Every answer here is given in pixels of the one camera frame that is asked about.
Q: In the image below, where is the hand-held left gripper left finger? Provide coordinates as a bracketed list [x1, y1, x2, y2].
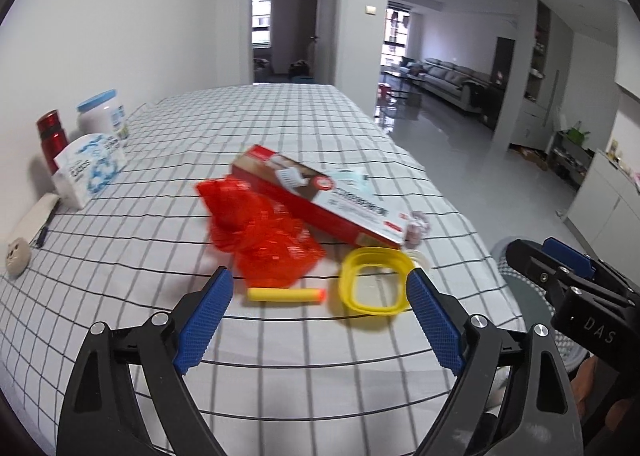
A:
[56, 266, 234, 456]

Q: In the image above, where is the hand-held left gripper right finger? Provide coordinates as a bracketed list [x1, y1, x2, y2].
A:
[406, 267, 585, 456]

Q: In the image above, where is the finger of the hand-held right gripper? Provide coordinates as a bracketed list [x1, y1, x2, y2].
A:
[542, 236, 638, 298]
[506, 238, 576, 309]

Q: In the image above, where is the grey perforated basket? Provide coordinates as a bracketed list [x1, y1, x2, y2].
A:
[489, 238, 588, 377]

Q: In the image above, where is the white paper ball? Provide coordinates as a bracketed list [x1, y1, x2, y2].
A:
[402, 210, 432, 249]

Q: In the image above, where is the red plastic bag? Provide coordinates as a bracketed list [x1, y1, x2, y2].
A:
[195, 175, 327, 287]

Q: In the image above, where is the red toothpaste box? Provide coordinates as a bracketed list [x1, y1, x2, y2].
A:
[231, 145, 407, 251]

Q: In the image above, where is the person's right hand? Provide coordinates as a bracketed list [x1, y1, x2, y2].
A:
[571, 355, 637, 419]

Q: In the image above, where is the white low cabinet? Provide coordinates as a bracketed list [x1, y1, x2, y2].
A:
[570, 150, 640, 257]

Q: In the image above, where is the yellow foam dart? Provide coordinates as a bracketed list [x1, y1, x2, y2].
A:
[246, 287, 328, 306]

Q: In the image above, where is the shoe rack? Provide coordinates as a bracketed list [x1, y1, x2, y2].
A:
[550, 128, 596, 187]

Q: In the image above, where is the green bag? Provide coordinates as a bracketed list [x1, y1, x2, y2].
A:
[565, 122, 593, 147]

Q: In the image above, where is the white shelf unit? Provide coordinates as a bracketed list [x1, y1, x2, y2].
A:
[522, 0, 553, 147]

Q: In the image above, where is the dark door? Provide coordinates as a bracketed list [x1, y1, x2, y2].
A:
[492, 36, 516, 132]

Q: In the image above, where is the white and blue tissue pack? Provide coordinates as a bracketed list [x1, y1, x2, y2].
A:
[52, 132, 127, 210]

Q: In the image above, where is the beige round toy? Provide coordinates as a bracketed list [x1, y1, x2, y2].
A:
[5, 237, 32, 279]

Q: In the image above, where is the checked tablecloth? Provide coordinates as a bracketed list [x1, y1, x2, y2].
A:
[0, 84, 506, 456]

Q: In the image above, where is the grey sofa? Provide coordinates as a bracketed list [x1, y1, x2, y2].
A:
[407, 57, 501, 112]

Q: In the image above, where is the white jar with blue lid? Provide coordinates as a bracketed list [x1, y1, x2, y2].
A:
[76, 89, 131, 141]

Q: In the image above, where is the dark coffee table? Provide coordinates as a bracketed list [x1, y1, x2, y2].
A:
[380, 67, 426, 92]

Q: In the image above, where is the red thermos bottle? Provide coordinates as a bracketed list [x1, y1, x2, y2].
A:
[36, 110, 70, 176]

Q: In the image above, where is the balcony window grille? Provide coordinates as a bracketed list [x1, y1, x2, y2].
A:
[382, 1, 412, 72]

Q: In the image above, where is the bedroom window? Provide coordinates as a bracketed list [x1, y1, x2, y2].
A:
[251, 0, 272, 47]

